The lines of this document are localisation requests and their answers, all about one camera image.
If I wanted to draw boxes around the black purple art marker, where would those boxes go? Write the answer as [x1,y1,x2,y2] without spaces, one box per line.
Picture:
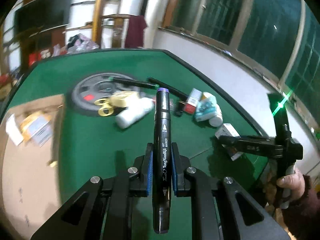
[152,88,172,234]

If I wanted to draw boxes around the black gold lipstick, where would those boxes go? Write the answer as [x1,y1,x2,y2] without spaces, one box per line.
[174,101,185,117]

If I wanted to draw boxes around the maroon sleeve right forearm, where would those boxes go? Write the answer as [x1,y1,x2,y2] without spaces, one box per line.
[283,175,319,239]

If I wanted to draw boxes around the person's right hand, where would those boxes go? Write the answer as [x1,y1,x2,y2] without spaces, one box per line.
[277,168,305,201]

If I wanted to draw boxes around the grey white medicine box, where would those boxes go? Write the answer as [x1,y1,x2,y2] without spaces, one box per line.
[215,124,243,161]

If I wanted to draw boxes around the white pill bottle red label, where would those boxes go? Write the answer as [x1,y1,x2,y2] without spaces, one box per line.
[209,104,223,127]

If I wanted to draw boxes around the cardboard storage box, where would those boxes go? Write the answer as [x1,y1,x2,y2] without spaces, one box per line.
[1,94,65,239]

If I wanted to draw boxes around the teal white tissue pack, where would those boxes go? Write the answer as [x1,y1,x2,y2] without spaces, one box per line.
[194,96,217,122]

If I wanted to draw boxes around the yellow jar white lid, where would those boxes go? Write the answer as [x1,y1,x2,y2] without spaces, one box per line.
[201,92,217,105]

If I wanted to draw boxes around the white red medicine box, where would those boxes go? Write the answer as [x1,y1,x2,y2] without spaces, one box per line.
[183,88,202,114]

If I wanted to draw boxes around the white plastic bottle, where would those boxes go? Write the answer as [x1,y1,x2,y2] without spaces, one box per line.
[115,98,154,129]

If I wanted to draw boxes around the cream tape roll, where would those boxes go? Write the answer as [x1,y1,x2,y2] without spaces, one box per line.
[110,91,139,108]

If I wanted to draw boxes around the grey round table centre disc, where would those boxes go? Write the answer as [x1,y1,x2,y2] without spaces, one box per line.
[68,72,146,117]

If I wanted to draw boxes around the black marker blue cap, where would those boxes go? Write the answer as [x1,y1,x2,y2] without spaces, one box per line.
[147,77,188,101]

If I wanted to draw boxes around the black marker green cap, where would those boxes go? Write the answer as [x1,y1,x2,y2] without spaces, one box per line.
[108,77,159,89]

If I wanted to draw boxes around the pile of clothes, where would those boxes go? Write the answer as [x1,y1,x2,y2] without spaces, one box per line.
[67,34,100,54]

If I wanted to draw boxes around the wooden shelf cabinet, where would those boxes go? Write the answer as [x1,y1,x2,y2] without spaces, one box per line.
[0,0,126,78]

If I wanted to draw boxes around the maroon cloth on chair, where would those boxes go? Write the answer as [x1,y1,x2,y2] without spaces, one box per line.
[125,15,148,49]

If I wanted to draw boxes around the wooden chair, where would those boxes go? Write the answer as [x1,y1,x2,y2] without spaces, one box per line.
[85,14,132,48]

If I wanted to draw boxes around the white standing air conditioner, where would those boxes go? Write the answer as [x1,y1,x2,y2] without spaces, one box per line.
[120,0,169,48]

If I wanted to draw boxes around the black television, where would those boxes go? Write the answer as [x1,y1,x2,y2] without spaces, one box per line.
[14,0,72,35]

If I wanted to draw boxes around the yellow handled scissors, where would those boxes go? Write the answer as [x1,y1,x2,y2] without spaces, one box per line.
[94,98,114,117]

